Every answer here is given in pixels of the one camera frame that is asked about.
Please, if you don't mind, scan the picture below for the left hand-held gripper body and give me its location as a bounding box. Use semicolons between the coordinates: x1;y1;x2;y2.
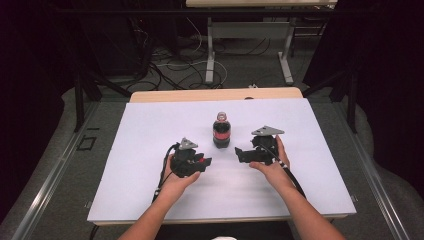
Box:
170;137;199;178

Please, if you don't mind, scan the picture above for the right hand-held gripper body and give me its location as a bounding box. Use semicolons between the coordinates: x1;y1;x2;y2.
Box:
251;125;285;165

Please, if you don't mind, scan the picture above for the cola bottle with red label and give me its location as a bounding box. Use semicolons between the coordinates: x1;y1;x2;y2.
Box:
212;111;232;149

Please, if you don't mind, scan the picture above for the person's left hand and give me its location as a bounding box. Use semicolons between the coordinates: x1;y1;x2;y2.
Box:
162;163;201;200

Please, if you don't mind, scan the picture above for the person's right hand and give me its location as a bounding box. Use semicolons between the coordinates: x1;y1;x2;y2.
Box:
249;135;291;191

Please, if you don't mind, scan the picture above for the white table mat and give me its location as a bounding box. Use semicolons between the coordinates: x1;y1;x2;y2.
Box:
87;97;357;223

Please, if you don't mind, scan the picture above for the wooden table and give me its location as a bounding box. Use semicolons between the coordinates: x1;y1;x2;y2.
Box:
87;87;357;228

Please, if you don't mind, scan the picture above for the black metal stand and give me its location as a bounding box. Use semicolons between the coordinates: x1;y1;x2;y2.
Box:
73;59;133;133
301;64;360;134

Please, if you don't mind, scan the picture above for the dark curtain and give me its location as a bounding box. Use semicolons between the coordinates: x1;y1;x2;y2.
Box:
0;0;84;224
303;0;424;201

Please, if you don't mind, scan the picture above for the black horizontal bar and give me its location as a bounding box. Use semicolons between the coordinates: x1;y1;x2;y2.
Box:
54;7;338;15

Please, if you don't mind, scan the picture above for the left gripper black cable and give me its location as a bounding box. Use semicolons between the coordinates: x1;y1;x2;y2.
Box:
151;142;181;204

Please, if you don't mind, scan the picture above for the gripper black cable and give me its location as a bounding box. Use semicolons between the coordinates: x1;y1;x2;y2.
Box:
151;142;181;204
258;142;307;199

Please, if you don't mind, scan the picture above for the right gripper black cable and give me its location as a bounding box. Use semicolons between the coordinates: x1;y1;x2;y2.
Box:
258;142;307;199

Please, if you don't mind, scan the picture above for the black floor cable tangle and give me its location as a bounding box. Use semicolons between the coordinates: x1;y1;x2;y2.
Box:
126;16;272;92

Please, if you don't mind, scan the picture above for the white floor cable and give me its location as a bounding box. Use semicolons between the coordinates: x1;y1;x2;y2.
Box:
155;16;229;88

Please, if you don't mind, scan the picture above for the aluminium floor rail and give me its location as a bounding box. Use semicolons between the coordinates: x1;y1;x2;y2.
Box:
334;102;413;240
11;100;101;240

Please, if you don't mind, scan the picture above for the white metal desk frame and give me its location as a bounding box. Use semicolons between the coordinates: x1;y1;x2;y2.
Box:
185;0;338;86

